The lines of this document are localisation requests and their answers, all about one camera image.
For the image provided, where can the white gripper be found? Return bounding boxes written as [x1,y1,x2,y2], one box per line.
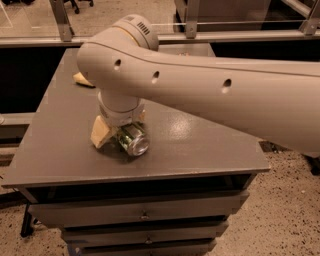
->
[90,90,146,149]

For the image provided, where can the green soda can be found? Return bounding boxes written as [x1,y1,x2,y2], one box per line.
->
[116,123,149,157]

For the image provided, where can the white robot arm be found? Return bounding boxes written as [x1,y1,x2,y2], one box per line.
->
[77,15,320,158]

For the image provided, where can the yellow sponge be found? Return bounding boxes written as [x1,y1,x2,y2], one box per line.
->
[73,72,94,88]

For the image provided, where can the grey drawer cabinet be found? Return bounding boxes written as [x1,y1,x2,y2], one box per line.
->
[4,49,269,256]

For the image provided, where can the office chair base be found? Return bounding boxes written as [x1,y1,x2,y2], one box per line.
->
[63,0,94,14]

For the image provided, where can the metal railing frame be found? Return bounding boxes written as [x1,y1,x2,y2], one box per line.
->
[1,0,320,47]

